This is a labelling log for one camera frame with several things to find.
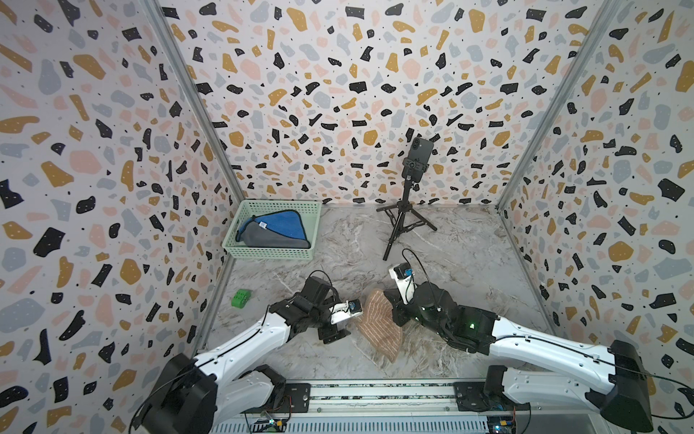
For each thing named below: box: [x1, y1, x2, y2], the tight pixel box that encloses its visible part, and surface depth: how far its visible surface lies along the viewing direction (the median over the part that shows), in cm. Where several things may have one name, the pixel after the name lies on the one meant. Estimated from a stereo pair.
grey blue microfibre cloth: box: [235, 208, 311, 250], surface depth 113 cm
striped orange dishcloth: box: [354, 288, 404, 363], surface depth 83 cm
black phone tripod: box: [375, 157, 438, 261], surface depth 97 cm
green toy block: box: [231, 288, 253, 309], surface depth 92 cm
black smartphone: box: [401, 137, 434, 183], surface depth 92 cm
